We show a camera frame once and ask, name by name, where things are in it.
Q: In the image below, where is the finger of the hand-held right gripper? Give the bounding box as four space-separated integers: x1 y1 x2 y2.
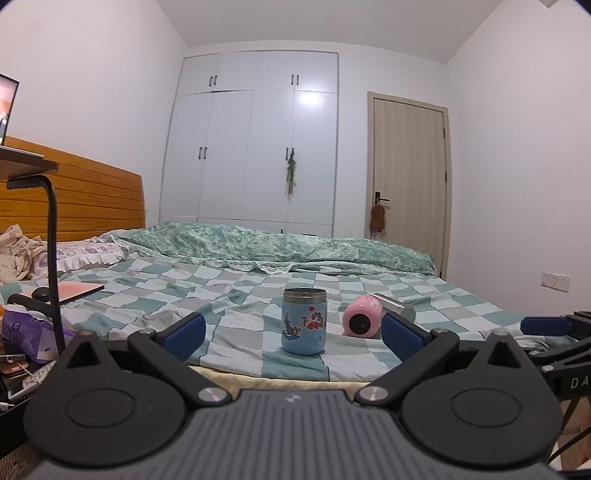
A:
526 338 591 373
521 311 591 340

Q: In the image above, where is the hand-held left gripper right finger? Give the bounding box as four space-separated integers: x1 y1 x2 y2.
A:
355 310 539 409

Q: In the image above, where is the green hanging ornament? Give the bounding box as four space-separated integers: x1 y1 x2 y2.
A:
284 148 297 197

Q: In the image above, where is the purple plastic pack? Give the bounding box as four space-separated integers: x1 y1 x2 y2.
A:
0 307 77 361

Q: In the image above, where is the beige fleece blanket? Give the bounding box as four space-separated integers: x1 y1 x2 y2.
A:
187 364 376 397

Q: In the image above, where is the black frame bedside table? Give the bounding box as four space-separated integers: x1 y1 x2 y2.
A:
0 147 68 357

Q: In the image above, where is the white wardrobe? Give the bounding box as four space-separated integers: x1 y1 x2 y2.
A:
159 51 340 238

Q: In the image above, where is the checkered bed sheet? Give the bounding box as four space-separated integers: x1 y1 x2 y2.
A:
0 256 591 384

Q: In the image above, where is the pink cup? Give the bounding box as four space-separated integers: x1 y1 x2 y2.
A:
342 293 417 340

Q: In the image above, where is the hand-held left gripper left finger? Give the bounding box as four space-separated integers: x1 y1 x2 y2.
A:
58 313 232 408

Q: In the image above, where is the wooden door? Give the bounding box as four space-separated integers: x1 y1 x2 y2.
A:
367 91 451 280

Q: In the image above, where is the crumpled beige cloth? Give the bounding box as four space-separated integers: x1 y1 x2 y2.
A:
0 224 49 283

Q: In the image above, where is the purple floral pillow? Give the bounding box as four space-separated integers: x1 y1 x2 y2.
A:
54 240 132 272

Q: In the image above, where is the blue cartoon print cup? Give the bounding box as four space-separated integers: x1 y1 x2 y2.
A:
281 287 328 357

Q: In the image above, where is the laptop screen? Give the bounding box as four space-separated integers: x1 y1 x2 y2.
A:
0 74 20 147

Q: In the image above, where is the wooden headboard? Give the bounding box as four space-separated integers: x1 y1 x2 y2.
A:
0 136 145 245

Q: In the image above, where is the pink tablet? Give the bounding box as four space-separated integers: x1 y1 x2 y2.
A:
18 282 106 306

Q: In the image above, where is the white wall socket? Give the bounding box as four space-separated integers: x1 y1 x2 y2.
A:
542 272 571 292

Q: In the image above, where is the green floral duvet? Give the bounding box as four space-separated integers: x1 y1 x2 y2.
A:
113 222 437 278

